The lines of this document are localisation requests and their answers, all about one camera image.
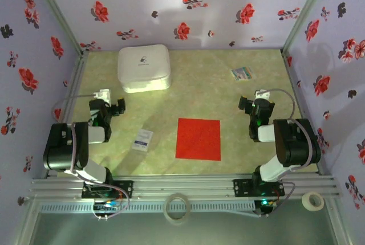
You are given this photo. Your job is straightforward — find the red square paper sheet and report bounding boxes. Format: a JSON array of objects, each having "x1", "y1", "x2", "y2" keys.
[{"x1": 175, "y1": 117, "x2": 222, "y2": 161}]

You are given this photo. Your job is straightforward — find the teal orange printed packet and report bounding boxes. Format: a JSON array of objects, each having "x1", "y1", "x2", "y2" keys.
[{"x1": 230, "y1": 66, "x2": 254, "y2": 82}]

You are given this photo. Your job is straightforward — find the white blue plastic sachet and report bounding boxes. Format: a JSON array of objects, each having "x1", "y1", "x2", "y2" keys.
[{"x1": 131, "y1": 128, "x2": 154, "y2": 152}]

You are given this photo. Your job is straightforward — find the white zip pouch case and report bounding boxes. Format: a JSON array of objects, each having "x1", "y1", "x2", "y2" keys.
[{"x1": 117, "y1": 44, "x2": 172, "y2": 94}]

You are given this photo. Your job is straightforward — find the small circuit board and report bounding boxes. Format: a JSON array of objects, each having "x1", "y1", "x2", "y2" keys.
[
  {"x1": 93, "y1": 201, "x2": 120, "y2": 213},
  {"x1": 261, "y1": 198, "x2": 279, "y2": 209}
]

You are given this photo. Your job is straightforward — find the white tape roll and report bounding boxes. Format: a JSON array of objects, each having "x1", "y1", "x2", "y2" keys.
[{"x1": 301, "y1": 191, "x2": 325, "y2": 211}]

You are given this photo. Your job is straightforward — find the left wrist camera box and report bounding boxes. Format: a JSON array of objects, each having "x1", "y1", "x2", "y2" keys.
[{"x1": 93, "y1": 88, "x2": 111, "y2": 104}]

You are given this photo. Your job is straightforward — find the lilac right arm cable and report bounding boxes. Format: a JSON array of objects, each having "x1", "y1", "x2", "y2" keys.
[{"x1": 258, "y1": 88, "x2": 313, "y2": 219}]

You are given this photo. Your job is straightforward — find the lilac arm cable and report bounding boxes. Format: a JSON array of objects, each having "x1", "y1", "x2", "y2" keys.
[
  {"x1": 52, "y1": 93, "x2": 131, "y2": 221},
  {"x1": 258, "y1": 88, "x2": 313, "y2": 219}
]

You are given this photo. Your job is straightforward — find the aluminium side rail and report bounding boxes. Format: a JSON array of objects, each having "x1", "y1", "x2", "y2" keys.
[
  {"x1": 281, "y1": 48, "x2": 326, "y2": 176},
  {"x1": 42, "y1": 51, "x2": 89, "y2": 179}
]

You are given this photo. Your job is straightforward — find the lilac left arm cable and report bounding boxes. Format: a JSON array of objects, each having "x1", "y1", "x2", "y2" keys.
[{"x1": 52, "y1": 93, "x2": 131, "y2": 221}]

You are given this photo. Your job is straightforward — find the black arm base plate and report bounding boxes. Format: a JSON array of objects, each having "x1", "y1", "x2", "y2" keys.
[
  {"x1": 82, "y1": 180, "x2": 134, "y2": 199},
  {"x1": 233, "y1": 178, "x2": 285, "y2": 199}
]

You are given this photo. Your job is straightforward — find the aluminium table edge rail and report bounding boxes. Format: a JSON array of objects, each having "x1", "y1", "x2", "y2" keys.
[{"x1": 30, "y1": 174, "x2": 342, "y2": 200}]

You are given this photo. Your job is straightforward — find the grey slotted cable duct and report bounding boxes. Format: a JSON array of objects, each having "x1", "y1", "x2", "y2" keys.
[{"x1": 38, "y1": 201, "x2": 256, "y2": 213}]

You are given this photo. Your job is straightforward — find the aluminium corner post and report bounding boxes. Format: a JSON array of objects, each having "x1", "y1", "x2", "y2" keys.
[
  {"x1": 281, "y1": 0, "x2": 335, "y2": 55},
  {"x1": 28, "y1": 0, "x2": 90, "y2": 58}
]

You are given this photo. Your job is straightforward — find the clear tape ring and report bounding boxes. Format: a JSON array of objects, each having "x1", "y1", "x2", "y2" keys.
[{"x1": 164, "y1": 193, "x2": 192, "y2": 225}]

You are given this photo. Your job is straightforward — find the aluminium frame leg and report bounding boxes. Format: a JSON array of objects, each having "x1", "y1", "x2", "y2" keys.
[
  {"x1": 325, "y1": 198, "x2": 353, "y2": 245},
  {"x1": 11, "y1": 199, "x2": 40, "y2": 245}
]

